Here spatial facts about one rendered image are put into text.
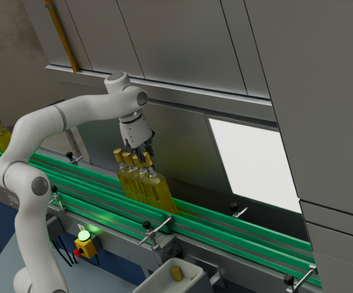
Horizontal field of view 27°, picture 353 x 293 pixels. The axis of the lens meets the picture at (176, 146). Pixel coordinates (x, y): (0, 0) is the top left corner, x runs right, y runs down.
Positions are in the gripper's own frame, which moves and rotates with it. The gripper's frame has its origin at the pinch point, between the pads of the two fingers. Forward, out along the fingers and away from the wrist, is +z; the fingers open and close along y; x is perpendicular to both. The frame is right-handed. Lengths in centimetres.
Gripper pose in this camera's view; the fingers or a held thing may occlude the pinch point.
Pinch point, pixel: (145, 154)
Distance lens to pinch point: 260.0
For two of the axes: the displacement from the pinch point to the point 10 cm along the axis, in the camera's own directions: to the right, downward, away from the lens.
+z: 3.0, 8.3, 4.6
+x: 6.5, 1.7, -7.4
